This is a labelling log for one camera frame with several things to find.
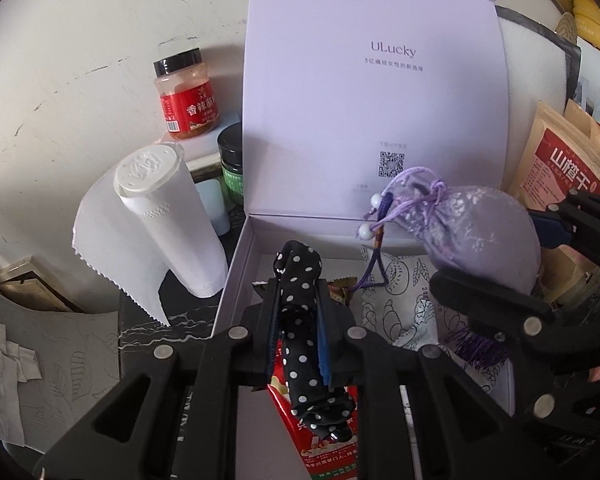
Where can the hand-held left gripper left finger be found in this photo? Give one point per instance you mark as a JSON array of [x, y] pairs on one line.
[[272, 330]]

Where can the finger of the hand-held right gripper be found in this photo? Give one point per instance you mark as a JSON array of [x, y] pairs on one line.
[[480, 300], [550, 225]]

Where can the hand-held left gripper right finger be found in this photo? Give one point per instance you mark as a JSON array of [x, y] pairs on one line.
[[325, 340]]

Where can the black polka dot scrunchie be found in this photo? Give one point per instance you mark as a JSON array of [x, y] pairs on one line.
[[300, 310]]

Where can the purple sachet pouch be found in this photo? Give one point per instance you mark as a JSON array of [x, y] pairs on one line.
[[475, 230]]

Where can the red snack packet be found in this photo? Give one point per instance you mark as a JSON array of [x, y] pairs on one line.
[[315, 455]]

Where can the lavender gift box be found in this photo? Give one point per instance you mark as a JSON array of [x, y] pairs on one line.
[[330, 110]]

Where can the kraft pouch with red label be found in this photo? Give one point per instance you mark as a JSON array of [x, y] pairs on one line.
[[565, 160]]

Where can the white printed snack packet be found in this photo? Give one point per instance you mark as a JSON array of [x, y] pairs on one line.
[[405, 305]]

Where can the kraft paper bag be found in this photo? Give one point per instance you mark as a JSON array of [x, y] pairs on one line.
[[580, 115]]

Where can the white foam board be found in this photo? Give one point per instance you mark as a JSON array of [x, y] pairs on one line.
[[530, 110]]

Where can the printed paper leaflet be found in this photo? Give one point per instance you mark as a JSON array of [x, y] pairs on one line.
[[597, 100]]

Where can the pale blue container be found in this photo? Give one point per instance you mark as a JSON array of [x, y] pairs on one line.
[[212, 205]]

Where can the white paper towel roll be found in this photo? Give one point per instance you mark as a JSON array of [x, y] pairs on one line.
[[170, 220]]

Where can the green jar with black lid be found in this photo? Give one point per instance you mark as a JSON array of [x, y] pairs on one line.
[[230, 160]]

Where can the grey chair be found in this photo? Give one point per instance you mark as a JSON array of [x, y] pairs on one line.
[[65, 360]]

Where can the red label seasoning jar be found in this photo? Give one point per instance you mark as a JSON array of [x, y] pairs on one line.
[[187, 110]]

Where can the leaning picture frames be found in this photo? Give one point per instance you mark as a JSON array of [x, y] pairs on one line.
[[25, 285]]

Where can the white cloth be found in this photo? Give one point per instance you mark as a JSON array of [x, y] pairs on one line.
[[0, 360]]

